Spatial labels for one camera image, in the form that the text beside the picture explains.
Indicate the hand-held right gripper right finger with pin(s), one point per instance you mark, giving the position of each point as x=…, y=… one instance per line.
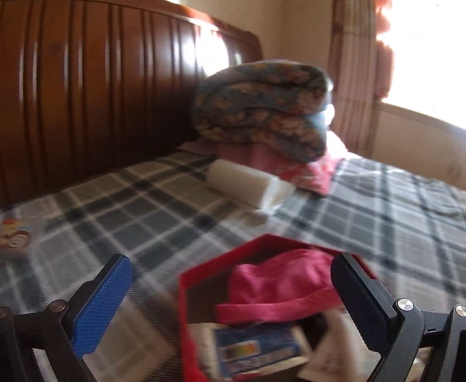
x=362, y=306

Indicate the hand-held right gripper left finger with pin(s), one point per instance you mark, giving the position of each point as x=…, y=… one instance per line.
x=97, y=310

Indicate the red box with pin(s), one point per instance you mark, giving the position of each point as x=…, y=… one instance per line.
x=217, y=255

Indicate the white printed packet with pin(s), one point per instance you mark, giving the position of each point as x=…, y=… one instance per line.
x=332, y=350

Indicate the pink cloth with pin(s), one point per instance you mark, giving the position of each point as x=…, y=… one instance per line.
x=280, y=282

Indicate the grey plaid blanket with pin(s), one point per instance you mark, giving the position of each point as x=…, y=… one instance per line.
x=396, y=227

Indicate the swirl cake snack packet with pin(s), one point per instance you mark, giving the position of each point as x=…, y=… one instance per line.
x=14, y=240

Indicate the blue white packet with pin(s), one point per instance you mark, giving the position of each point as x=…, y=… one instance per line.
x=256, y=350

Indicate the pink pillow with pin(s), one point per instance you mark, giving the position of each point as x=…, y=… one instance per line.
x=308, y=173

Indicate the white paper roll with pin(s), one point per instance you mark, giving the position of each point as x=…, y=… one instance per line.
x=240, y=183

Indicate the wooden headboard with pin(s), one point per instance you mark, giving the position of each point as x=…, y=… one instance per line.
x=77, y=87

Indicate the blue floral quilt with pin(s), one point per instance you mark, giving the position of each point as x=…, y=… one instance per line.
x=256, y=107

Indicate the striped curtain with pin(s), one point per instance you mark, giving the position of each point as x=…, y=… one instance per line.
x=352, y=67

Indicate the window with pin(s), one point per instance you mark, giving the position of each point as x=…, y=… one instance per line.
x=435, y=39

